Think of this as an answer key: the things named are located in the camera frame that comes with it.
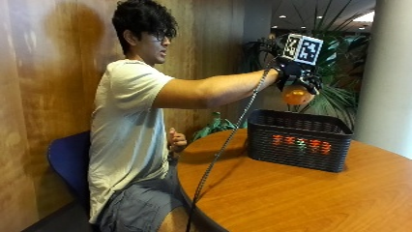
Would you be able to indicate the orange fruit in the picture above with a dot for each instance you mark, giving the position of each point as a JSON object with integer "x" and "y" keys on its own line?
{"x": 296, "y": 96}

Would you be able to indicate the large green potted plant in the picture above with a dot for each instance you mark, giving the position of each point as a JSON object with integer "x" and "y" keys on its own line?
{"x": 339, "y": 74}

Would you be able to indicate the white marker cube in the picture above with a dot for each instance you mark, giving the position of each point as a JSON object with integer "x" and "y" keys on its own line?
{"x": 303, "y": 48}

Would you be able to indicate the black woven basket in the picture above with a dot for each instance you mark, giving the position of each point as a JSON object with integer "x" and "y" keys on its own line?
{"x": 297, "y": 140}

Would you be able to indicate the white round column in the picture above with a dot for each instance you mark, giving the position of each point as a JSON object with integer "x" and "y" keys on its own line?
{"x": 384, "y": 74}

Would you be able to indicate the orange and green items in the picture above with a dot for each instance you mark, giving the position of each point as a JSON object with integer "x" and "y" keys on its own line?
{"x": 301, "y": 145}

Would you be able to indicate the ceiling light panel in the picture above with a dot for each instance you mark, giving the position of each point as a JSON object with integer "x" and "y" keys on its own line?
{"x": 364, "y": 17}

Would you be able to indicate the small green plant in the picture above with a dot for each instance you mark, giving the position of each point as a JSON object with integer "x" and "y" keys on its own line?
{"x": 215, "y": 125}

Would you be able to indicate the black eyeglasses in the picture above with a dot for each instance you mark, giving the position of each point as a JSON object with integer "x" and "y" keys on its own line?
{"x": 159, "y": 34}

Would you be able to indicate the the person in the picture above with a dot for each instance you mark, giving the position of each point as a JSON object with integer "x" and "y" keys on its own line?
{"x": 127, "y": 129}

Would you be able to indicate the blue chair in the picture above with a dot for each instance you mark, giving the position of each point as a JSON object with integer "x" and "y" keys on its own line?
{"x": 71, "y": 167}

